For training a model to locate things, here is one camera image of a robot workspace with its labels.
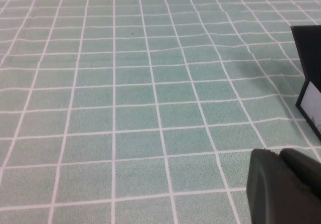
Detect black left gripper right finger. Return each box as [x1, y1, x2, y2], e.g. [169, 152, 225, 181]
[279, 147, 321, 200]

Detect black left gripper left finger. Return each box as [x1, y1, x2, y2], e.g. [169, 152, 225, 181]
[246, 148, 321, 224]

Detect green white checked tablecloth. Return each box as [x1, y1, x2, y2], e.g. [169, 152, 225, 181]
[0, 0, 321, 224]

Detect black printed glasses case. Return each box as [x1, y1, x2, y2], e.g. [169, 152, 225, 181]
[290, 25, 321, 142]

